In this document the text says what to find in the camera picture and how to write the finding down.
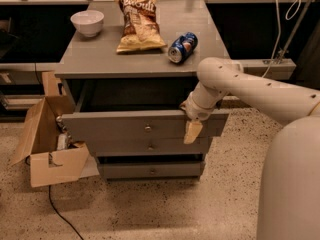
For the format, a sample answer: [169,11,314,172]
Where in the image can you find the metal diagonal rod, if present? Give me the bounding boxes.
[272,0,314,63]

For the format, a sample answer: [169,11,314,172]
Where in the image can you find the blue soda can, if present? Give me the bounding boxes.
[168,32,198,64]

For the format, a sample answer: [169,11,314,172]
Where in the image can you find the grey bottom drawer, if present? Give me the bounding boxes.
[97,161,205,179]

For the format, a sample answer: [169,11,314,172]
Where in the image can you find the white ceramic bowl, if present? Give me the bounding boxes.
[70,10,104,37]

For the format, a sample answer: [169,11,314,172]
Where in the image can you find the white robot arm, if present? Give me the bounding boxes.
[182,57,320,240]

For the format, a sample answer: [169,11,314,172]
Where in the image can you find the black floor cable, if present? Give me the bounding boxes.
[48,184,85,240]

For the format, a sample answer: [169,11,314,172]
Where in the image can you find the open cardboard box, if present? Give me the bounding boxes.
[10,72,99,187]

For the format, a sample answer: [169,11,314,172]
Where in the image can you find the grey drawer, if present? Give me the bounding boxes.
[87,137,212,157]
[60,108,231,142]
[97,161,205,179]

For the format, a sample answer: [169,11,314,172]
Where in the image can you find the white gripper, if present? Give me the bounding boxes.
[180,91,217,144]

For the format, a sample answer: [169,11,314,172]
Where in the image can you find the grey middle drawer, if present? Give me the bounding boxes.
[87,137,212,157]

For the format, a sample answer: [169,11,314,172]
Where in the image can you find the brown chip bag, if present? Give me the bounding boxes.
[115,0,166,53]

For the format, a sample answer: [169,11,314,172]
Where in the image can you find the grey drawer cabinet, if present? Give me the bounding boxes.
[55,1,228,165]

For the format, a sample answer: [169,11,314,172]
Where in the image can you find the cans and bottles in box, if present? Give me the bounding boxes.
[56,116,72,151]

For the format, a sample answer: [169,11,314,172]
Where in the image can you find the grey top drawer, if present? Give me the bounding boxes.
[60,108,231,142]

